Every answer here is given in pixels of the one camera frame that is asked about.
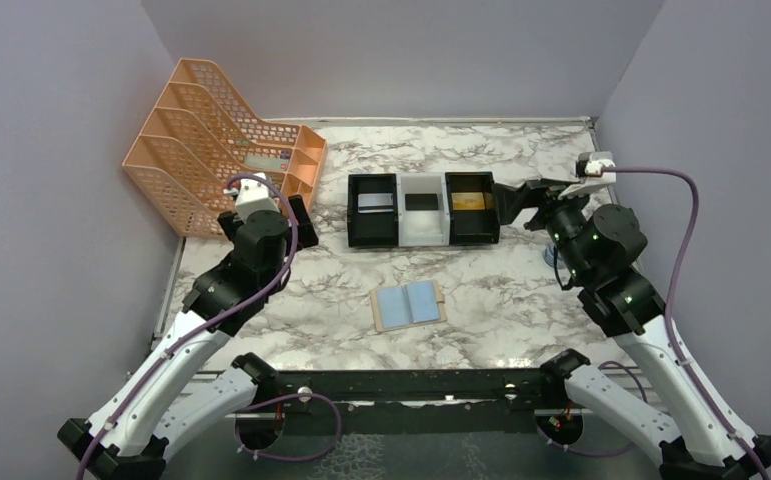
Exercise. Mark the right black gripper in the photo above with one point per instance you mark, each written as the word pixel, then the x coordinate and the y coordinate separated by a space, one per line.
pixel 534 192

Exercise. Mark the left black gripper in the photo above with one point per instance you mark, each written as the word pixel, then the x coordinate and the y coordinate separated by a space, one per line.
pixel 305 236

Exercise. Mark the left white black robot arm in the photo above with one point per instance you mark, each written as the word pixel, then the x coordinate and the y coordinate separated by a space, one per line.
pixel 145 424

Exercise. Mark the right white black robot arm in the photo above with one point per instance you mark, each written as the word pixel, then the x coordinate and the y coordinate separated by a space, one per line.
pixel 696 435

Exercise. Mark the gold card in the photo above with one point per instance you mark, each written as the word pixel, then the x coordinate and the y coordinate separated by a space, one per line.
pixel 468 201

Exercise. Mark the black card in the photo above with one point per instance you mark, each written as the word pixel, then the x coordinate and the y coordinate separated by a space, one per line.
pixel 421 202

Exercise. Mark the black right tray bin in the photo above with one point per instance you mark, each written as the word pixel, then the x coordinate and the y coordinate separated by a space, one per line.
pixel 473 216

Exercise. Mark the black tray bin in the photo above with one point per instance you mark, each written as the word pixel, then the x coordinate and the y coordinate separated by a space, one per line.
pixel 473 216
pixel 372 218

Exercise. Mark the black left tray bin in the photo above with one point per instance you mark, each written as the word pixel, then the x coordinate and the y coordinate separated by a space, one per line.
pixel 372 218

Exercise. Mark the blue white round tin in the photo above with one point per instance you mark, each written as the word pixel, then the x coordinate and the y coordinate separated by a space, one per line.
pixel 552 257

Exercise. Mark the white middle tray bin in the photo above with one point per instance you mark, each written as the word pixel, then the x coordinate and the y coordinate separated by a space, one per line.
pixel 422 228

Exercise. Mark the peach plastic file organizer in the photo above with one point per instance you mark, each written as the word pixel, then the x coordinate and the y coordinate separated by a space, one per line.
pixel 200 132

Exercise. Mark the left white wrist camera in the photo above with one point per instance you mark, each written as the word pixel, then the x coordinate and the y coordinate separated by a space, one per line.
pixel 251 193

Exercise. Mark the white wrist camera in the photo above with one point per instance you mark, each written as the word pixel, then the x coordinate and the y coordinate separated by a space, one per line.
pixel 593 172
pixel 251 193

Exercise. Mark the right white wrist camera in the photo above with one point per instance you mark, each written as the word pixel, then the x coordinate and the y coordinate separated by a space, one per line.
pixel 593 172

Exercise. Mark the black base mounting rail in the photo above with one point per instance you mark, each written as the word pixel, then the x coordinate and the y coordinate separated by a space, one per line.
pixel 395 402

